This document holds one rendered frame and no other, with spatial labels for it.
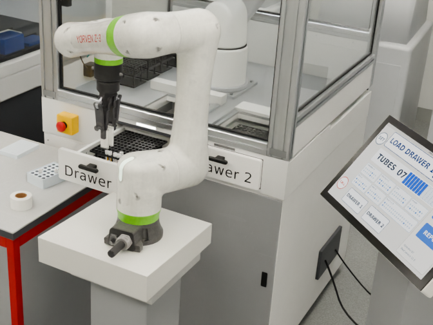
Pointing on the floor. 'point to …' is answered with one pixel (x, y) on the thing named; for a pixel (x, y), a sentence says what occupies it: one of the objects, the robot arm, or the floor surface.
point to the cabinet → (259, 245)
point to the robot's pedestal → (145, 307)
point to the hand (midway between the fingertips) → (107, 137)
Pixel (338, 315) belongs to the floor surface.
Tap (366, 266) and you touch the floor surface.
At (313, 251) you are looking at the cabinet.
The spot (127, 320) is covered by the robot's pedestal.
